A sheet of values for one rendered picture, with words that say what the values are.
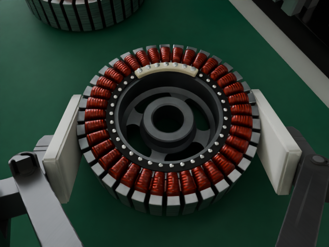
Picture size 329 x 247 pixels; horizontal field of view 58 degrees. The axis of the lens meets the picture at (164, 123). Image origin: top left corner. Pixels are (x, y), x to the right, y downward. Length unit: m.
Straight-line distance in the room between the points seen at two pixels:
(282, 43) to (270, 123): 0.12
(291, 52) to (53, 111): 0.20
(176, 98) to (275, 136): 0.07
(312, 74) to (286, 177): 0.13
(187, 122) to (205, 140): 0.02
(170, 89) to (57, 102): 0.09
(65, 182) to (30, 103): 0.10
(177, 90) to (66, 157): 0.09
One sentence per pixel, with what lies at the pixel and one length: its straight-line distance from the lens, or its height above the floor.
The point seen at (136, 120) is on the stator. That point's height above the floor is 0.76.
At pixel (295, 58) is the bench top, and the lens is 0.28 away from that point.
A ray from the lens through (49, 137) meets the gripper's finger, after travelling 0.18.
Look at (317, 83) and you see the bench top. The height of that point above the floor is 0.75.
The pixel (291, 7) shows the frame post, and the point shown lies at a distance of 0.27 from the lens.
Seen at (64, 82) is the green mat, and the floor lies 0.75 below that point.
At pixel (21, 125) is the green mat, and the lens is 0.24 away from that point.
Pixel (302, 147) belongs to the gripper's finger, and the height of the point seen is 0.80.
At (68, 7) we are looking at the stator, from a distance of 0.26.
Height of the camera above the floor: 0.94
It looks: 62 degrees down
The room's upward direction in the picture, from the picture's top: 1 degrees clockwise
